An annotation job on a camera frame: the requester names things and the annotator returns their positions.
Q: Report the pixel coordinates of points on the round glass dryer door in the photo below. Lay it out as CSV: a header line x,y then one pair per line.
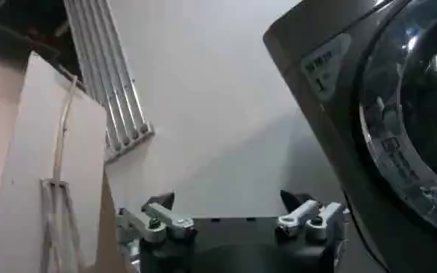
x,y
414,111

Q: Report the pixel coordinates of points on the white numbered dryer sticker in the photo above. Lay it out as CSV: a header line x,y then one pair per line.
x,y
324,66

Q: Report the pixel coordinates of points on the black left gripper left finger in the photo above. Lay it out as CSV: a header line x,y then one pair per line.
x,y
168,219

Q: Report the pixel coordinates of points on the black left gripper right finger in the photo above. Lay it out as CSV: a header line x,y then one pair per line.
x,y
307,217

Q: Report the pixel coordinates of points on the grey dryer with open drum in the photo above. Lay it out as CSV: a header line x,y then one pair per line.
x,y
325,122

